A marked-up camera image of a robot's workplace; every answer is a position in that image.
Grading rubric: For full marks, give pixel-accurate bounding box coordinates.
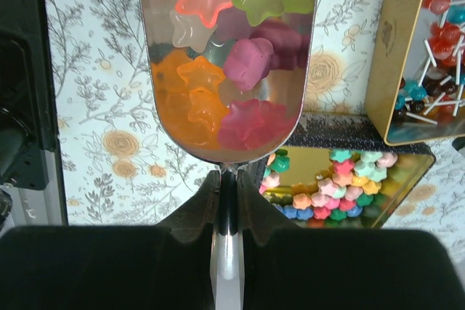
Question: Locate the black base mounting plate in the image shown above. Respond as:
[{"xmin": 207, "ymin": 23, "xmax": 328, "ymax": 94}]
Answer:
[{"xmin": 0, "ymin": 0, "xmax": 70, "ymax": 234}]

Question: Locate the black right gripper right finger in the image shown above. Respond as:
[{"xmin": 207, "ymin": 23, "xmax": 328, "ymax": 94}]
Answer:
[{"xmin": 238, "ymin": 171, "xmax": 464, "ymax": 309}]

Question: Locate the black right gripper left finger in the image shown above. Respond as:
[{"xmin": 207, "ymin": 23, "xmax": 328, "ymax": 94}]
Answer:
[{"xmin": 1, "ymin": 171, "xmax": 219, "ymax": 309}]

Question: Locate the floral tablecloth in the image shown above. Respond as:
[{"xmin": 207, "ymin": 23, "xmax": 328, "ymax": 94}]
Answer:
[{"xmin": 39, "ymin": 0, "xmax": 465, "ymax": 264}]

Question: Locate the gold tin with lollipops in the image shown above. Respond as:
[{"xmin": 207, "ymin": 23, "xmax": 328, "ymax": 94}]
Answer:
[{"xmin": 365, "ymin": 0, "xmax": 464, "ymax": 146}]

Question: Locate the tin with star candies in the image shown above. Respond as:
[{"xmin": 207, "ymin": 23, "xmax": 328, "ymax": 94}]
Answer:
[{"xmin": 257, "ymin": 113, "xmax": 436, "ymax": 228}]

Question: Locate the silver metal scoop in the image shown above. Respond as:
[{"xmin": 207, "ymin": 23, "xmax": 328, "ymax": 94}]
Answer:
[{"xmin": 140, "ymin": 0, "xmax": 315, "ymax": 309}]

